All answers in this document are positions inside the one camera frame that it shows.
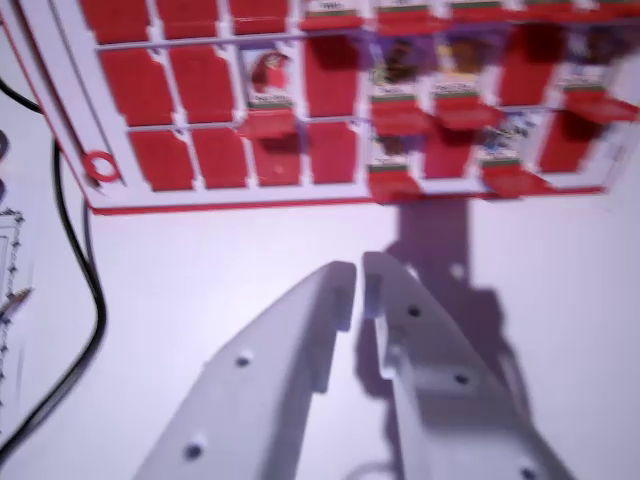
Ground black cable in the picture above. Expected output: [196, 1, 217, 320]
[0, 77, 109, 451]

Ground ballpoint pen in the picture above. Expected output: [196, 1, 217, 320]
[0, 286, 34, 319]

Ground red and white game board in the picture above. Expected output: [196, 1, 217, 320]
[0, 0, 640, 217]

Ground red board flap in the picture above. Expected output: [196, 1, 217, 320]
[308, 121, 360, 187]

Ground colourful bead toy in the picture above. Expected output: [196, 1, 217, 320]
[0, 130, 11, 202]

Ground printed paper sheet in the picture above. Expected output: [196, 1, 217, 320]
[0, 204, 37, 421]

